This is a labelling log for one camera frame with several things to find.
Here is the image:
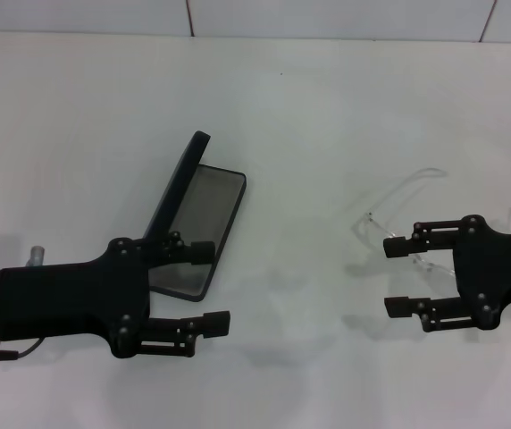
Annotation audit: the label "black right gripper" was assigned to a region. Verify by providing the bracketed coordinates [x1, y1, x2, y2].
[383, 215, 511, 332]

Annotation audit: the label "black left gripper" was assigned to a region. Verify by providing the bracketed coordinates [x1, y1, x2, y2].
[0, 231, 231, 358]

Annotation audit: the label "clear white glasses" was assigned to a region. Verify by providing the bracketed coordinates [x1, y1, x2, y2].
[351, 167, 511, 281]

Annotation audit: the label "black glasses case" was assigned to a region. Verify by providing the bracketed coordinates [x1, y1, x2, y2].
[141, 130, 247, 303]

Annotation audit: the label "left gripper silver connector post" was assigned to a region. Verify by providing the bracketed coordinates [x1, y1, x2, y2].
[26, 244, 46, 268]

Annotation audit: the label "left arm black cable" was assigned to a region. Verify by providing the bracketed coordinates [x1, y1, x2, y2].
[0, 337, 45, 362]

